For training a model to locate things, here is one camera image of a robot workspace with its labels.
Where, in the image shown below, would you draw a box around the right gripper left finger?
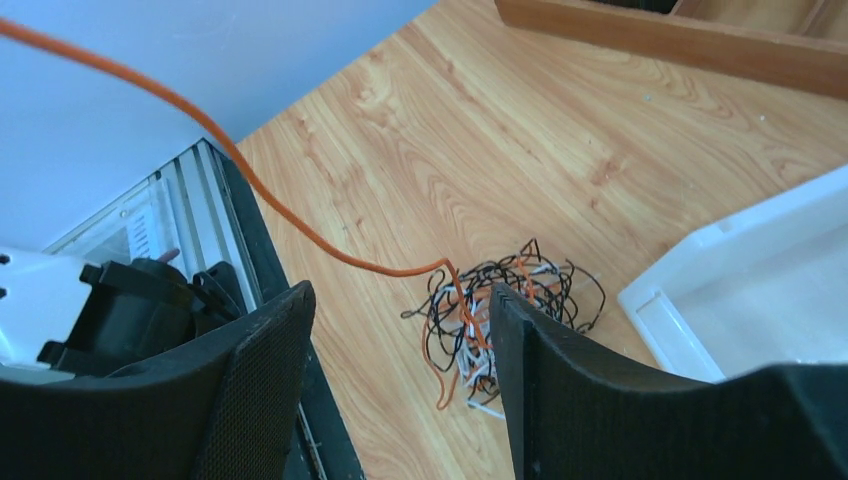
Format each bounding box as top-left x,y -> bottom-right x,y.
1,281 -> 316,479

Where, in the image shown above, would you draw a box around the white plastic bin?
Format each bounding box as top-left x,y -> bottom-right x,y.
618,167 -> 847,383

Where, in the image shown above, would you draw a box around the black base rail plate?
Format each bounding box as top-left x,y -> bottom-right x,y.
196,140 -> 365,479

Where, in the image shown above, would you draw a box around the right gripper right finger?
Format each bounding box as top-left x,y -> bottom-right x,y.
489,284 -> 847,479

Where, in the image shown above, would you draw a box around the wooden compartment tray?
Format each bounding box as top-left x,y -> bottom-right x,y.
496,0 -> 847,100

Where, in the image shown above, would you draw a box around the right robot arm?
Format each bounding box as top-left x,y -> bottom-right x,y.
1,252 -> 847,479

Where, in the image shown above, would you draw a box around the orange cable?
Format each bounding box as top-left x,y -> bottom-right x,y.
0,18 -> 492,352

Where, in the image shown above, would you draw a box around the cable bundle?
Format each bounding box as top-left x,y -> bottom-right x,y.
400,238 -> 608,423

